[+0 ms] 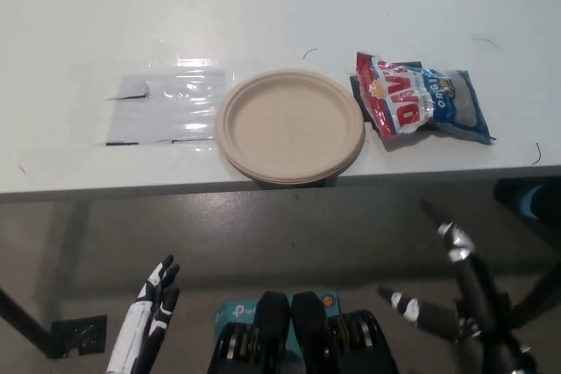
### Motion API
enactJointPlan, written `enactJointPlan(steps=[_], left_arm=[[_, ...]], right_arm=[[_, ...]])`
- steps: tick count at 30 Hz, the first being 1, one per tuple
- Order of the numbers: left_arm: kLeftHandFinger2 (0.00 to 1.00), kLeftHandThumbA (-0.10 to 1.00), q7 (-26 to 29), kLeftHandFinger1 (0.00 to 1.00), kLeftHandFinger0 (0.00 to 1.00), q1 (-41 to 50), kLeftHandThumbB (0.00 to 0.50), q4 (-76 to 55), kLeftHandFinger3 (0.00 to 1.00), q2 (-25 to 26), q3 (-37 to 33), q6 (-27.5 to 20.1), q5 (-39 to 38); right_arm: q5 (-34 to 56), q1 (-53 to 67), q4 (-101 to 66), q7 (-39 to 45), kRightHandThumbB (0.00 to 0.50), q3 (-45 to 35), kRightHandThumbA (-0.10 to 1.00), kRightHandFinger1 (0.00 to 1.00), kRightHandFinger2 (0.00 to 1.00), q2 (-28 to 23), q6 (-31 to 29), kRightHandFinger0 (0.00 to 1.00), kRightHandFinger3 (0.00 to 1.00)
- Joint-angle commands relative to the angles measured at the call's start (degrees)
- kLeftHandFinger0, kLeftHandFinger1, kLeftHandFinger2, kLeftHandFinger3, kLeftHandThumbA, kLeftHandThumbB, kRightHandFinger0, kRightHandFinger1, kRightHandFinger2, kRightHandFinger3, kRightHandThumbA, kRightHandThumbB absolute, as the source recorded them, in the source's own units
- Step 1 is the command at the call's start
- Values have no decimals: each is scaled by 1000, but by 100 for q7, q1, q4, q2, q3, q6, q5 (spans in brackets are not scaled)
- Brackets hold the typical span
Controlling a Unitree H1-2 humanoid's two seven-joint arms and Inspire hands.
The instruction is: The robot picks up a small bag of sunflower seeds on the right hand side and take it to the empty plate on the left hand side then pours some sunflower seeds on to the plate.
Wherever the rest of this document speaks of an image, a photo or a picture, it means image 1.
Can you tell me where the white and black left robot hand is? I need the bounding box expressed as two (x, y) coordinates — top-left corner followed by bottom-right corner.
(107, 253), (181, 374)

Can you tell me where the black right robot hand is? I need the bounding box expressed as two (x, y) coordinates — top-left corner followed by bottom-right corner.
(376, 197), (541, 374)

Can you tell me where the red blue sunflower seed bag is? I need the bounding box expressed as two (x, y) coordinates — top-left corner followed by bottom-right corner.
(349, 50), (497, 146)

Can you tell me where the beige paper plate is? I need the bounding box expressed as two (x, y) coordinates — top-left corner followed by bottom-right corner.
(214, 67), (366, 186)

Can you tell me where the black table leg with foot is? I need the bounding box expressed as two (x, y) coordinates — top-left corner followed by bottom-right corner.
(0, 286), (109, 360)
(503, 271), (561, 334)

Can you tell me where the teal router box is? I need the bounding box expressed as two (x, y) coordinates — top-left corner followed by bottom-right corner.
(213, 289), (341, 349)

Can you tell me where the black and blue object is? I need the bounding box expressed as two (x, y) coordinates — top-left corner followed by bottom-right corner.
(493, 177), (561, 222)

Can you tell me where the clear plastic sheet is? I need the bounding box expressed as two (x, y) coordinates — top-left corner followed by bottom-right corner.
(103, 67), (228, 146)

